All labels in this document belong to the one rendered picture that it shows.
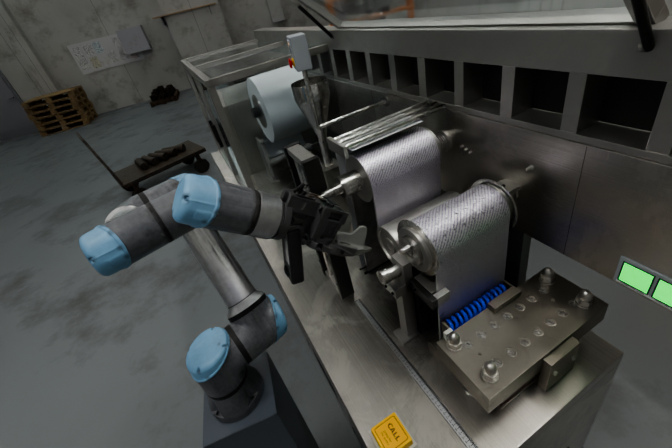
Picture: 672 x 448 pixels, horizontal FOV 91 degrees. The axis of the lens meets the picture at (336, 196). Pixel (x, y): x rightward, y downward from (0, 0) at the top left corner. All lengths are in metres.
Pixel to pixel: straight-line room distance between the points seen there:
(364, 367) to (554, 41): 0.91
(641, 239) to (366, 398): 0.72
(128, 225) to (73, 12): 11.91
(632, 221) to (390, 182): 0.51
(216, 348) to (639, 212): 0.96
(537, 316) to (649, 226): 0.32
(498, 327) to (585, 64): 0.61
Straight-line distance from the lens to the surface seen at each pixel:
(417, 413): 0.99
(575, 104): 0.83
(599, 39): 0.79
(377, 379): 1.04
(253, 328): 0.96
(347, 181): 0.91
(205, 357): 0.95
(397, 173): 0.93
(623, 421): 2.13
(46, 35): 12.69
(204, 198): 0.49
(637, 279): 0.94
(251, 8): 11.97
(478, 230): 0.85
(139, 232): 0.59
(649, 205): 0.84
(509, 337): 0.95
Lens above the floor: 1.81
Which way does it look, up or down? 32 degrees down
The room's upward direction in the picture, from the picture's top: 14 degrees counter-clockwise
